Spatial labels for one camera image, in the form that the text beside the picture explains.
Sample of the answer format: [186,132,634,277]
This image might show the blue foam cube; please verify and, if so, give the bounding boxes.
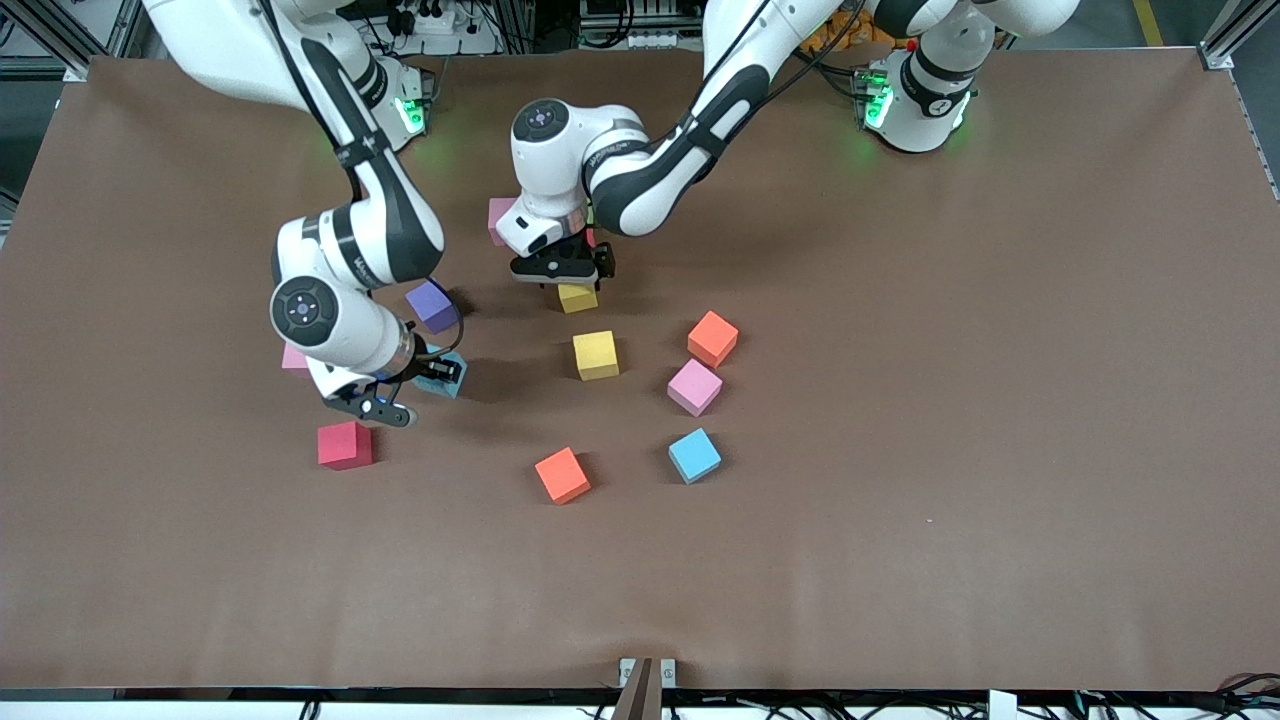
[413,348,469,400]
[667,427,723,485]

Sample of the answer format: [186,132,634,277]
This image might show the orange foam cube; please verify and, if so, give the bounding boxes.
[534,446,592,506]
[686,310,740,369]

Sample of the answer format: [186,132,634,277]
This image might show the purple foam cube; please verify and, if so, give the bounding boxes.
[404,279,464,335]

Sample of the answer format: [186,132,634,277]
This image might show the grey equipment box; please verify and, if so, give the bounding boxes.
[578,0,706,49]

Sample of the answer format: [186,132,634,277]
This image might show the white power strip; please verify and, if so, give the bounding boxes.
[385,3,501,56]

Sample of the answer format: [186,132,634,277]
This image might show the orange snack packets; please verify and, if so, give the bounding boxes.
[812,12,916,53]

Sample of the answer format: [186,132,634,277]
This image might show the brown wooden stick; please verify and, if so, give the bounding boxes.
[612,657,663,720]

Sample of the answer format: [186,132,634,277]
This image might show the brown paper table cover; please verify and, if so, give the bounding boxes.
[0,48,1280,693]

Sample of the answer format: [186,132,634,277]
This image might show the small metal bracket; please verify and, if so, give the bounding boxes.
[619,657,677,689]

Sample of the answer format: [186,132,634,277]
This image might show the aluminium frame profile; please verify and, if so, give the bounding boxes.
[1198,0,1280,71]
[0,0,151,81]

